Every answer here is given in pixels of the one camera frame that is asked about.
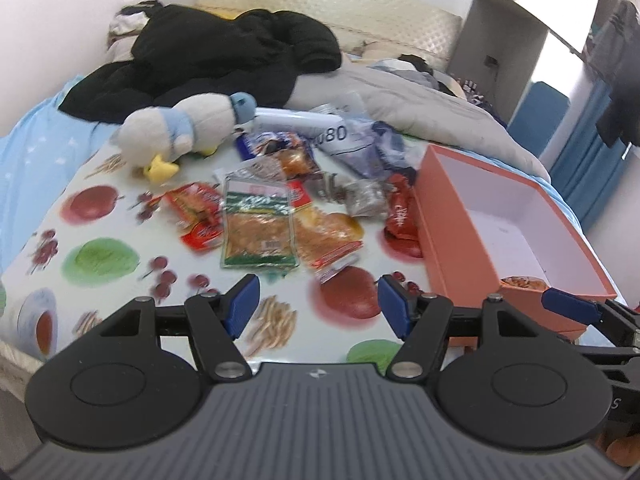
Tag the plush duck toy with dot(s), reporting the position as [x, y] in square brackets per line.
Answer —
[185, 125]

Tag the cream padded headboard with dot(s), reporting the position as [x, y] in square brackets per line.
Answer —
[350, 5]

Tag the orange snack packet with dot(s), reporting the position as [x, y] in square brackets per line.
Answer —
[524, 283]

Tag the white dark clothing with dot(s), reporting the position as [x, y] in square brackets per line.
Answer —
[127, 20]

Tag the blue chair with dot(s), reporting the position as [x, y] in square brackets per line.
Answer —
[540, 115]

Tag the fruit print tablecloth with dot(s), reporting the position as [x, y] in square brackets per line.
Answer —
[125, 240]

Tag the blue curtain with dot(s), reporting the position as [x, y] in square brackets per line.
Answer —
[585, 160]

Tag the person's right forearm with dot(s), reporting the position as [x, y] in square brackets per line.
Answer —
[624, 452]

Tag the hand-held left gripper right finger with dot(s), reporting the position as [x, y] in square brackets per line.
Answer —
[396, 305]

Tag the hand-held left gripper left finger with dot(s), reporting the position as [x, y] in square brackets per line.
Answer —
[241, 305]

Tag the pile of clothes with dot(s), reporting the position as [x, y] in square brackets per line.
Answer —
[440, 72]

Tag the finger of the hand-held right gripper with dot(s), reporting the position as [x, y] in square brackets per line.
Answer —
[569, 305]
[607, 362]

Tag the white tube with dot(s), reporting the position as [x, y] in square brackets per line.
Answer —
[300, 120]

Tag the red wrapper packet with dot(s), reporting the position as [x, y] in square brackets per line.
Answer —
[400, 212]

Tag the blue snack packet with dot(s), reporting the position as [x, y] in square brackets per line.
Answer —
[260, 142]

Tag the grey silver snack packet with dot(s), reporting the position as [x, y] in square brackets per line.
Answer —
[364, 197]

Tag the clear packet of orange bread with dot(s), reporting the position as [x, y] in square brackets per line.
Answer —
[325, 235]

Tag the orange cardboard box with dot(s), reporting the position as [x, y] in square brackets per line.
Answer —
[505, 220]

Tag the black jacket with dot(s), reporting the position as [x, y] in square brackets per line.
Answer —
[225, 55]

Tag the clear plastic bag 080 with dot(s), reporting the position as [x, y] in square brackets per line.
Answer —
[360, 145]

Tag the light blue bed sheet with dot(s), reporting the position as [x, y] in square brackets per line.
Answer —
[35, 145]

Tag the red white snack packet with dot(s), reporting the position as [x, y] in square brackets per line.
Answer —
[299, 194]

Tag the green edged snack packet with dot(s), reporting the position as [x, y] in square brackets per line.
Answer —
[259, 225]

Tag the wardrobe socket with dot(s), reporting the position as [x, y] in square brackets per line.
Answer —
[492, 61]

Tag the hanging dark clothes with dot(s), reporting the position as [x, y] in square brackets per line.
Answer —
[620, 70]

